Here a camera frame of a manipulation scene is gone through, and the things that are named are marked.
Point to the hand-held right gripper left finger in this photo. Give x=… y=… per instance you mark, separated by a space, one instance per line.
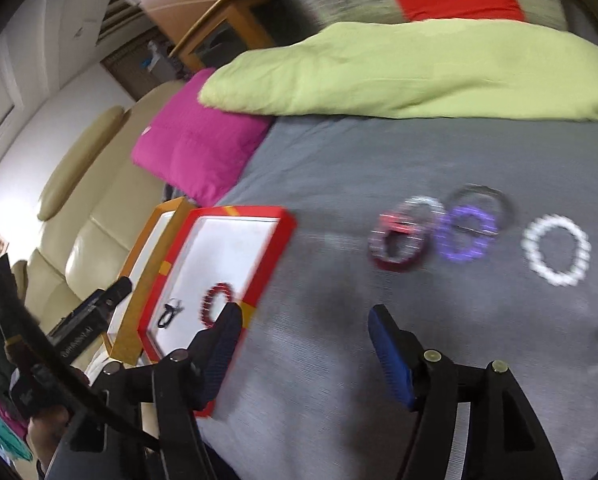
x=224 y=342

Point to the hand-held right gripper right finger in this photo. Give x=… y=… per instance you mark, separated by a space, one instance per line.
x=389 y=355

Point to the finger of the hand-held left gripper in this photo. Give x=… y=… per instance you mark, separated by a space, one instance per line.
x=116 y=291

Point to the red jewelry box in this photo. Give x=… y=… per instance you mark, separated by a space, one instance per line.
x=219 y=240

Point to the black bangle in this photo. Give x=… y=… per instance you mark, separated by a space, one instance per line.
x=504 y=202

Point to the person's left hand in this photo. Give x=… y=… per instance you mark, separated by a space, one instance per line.
x=44 y=432

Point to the orange box lid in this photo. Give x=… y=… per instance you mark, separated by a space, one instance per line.
x=124 y=340

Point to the beige sofa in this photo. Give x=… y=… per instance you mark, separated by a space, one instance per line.
x=104 y=195

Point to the teal cloth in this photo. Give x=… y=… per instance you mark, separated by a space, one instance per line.
x=6 y=435

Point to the magenta pillow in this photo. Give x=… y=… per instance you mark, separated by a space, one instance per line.
x=194 y=145

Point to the grey bed sheet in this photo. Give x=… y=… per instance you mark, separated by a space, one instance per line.
x=354 y=170

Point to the brown slatted window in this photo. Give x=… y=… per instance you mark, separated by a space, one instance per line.
x=129 y=65

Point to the green blanket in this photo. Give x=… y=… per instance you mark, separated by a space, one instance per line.
x=379 y=70

